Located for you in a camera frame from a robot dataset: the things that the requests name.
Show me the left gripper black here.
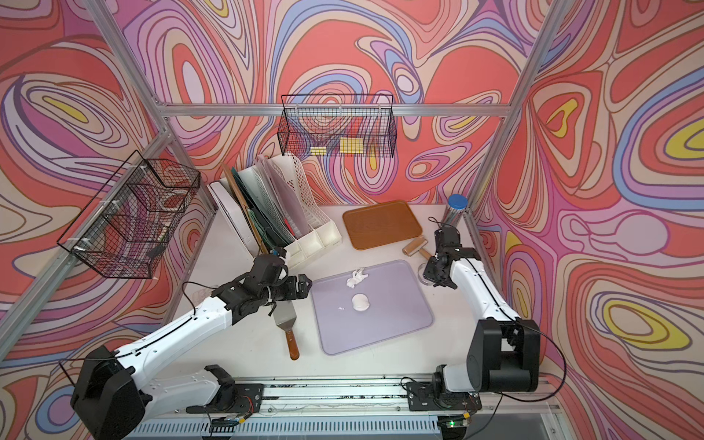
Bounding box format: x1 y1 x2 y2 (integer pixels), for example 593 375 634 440
258 272 314 308

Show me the wooden dough roller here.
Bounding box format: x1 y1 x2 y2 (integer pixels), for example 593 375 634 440
403 236 433 260

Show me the metal scraper wooden handle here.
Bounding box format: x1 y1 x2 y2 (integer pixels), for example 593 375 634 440
272 302 300 361

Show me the purple cutting board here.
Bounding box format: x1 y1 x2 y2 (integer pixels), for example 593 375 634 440
310 260 434 356

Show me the dough scrap strip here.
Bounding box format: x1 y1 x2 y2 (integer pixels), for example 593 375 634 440
346 268 369 289

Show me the white dough piece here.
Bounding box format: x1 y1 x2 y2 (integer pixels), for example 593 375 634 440
352 293 370 312

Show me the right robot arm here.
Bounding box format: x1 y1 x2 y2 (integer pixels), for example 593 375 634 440
423 223 542 394

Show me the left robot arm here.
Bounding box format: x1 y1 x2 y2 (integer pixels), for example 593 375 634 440
70 254 313 439

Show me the brown wooden board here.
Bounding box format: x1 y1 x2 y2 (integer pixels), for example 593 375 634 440
221 166 269 255

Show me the dark green cutting board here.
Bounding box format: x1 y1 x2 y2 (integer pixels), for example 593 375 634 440
231 167 294 248

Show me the blue lid clear canister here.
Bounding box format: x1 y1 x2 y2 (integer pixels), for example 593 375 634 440
439 194 469 228

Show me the white board rack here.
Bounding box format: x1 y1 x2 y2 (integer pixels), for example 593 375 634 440
208 153 343 271

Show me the brown wooden tray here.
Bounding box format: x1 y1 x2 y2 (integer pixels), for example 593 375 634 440
342 201 423 250

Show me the white thick cutting board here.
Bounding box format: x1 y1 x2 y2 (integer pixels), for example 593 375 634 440
208 181 259 258

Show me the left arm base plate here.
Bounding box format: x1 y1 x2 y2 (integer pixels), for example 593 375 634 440
186 383 264 415

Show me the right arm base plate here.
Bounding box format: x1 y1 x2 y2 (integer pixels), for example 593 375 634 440
400 378 482 414

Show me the black wire basket left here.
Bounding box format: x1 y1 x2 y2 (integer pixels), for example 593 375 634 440
57 151 202 279

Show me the black wire basket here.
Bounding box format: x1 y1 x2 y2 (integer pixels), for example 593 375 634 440
57 151 202 279
277 93 398 159

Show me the black wire basket back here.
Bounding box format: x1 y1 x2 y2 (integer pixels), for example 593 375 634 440
277 93 398 159

